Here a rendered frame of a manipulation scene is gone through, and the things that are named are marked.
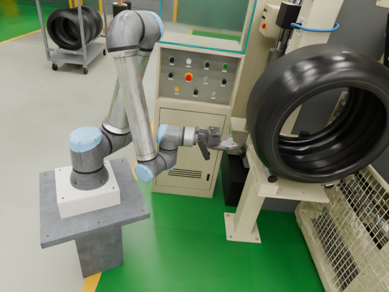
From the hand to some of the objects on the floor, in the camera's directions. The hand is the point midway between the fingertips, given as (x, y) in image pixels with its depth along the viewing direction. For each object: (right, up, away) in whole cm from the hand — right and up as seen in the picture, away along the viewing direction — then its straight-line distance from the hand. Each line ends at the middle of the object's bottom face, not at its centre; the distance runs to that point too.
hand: (235, 146), depth 121 cm
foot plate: (+19, -66, +87) cm, 111 cm away
